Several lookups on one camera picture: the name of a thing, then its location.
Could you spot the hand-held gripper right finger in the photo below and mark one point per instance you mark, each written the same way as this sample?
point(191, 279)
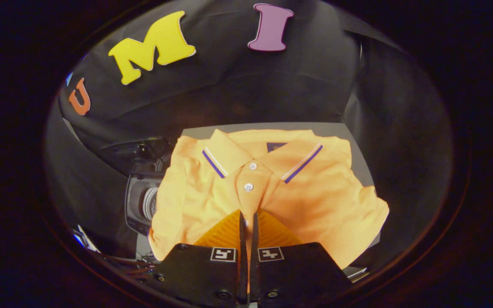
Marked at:
point(293, 273)

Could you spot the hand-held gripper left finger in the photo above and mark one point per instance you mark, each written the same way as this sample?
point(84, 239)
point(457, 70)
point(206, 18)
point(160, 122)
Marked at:
point(203, 273)

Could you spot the orange polo shirt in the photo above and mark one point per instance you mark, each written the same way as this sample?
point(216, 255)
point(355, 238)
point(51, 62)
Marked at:
point(323, 201)

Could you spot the beige cabinet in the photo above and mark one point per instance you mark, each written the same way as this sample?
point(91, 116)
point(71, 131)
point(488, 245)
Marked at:
point(357, 162)

